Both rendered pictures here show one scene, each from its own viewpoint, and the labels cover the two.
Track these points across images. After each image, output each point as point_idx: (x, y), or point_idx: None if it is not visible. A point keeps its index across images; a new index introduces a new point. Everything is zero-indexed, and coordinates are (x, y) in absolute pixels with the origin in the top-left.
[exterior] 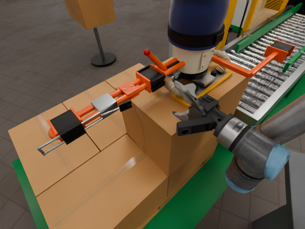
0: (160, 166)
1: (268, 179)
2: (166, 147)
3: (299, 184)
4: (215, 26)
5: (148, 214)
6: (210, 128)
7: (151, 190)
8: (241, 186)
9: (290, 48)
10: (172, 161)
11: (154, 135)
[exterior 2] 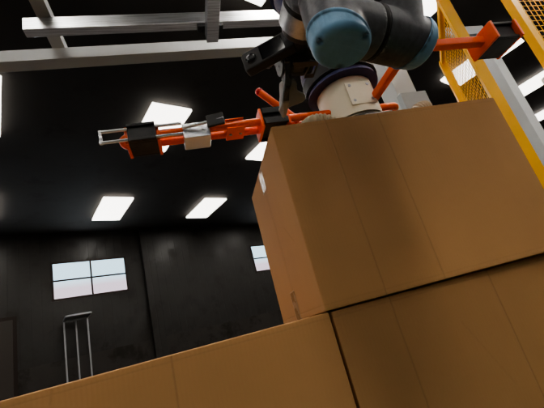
0: (311, 298)
1: None
2: (282, 175)
3: None
4: None
5: None
6: (287, 42)
7: (265, 329)
8: (310, 14)
9: (501, 22)
10: (312, 227)
11: (274, 188)
